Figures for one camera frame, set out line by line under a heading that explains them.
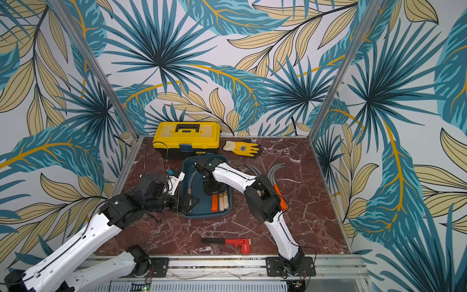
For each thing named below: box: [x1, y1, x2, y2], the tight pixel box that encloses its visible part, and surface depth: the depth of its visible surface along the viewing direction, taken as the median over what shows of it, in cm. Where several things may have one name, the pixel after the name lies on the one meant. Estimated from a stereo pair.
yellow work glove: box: [222, 140, 260, 157], surface depth 115 cm
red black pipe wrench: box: [201, 238, 252, 254], surface depth 81 cm
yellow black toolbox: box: [152, 121, 221, 160], surface depth 100 cm
